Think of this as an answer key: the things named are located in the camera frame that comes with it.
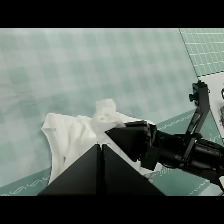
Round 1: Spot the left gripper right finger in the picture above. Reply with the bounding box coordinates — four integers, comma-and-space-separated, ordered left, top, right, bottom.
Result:
101, 143, 166, 197

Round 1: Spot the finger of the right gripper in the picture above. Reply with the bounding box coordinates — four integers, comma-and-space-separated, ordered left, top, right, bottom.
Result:
123, 119, 149, 129
104, 124, 150, 163

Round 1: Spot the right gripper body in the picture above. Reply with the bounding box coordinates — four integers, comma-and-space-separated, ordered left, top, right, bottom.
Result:
139, 121, 165, 171

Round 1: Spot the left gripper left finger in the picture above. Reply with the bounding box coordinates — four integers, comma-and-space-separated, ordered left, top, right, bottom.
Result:
37, 143, 102, 197

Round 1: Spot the white T-shirt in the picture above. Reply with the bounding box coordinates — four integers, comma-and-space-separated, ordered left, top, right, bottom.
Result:
40, 98, 162, 185

